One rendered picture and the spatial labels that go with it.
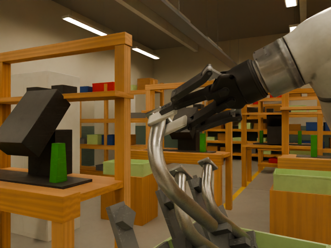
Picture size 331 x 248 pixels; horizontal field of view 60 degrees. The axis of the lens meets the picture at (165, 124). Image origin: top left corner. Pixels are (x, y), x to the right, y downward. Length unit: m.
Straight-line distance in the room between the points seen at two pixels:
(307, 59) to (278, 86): 0.06
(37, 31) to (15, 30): 0.63
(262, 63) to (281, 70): 0.03
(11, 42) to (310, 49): 7.40
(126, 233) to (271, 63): 0.41
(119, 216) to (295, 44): 0.43
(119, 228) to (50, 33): 8.05
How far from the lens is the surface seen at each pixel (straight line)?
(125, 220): 0.58
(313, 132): 8.04
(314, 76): 0.51
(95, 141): 6.67
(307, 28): 0.51
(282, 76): 0.50
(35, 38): 8.14
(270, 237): 1.01
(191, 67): 12.19
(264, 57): 0.51
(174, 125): 0.60
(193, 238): 0.70
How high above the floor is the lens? 1.30
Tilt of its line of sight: level
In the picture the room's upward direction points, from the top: straight up
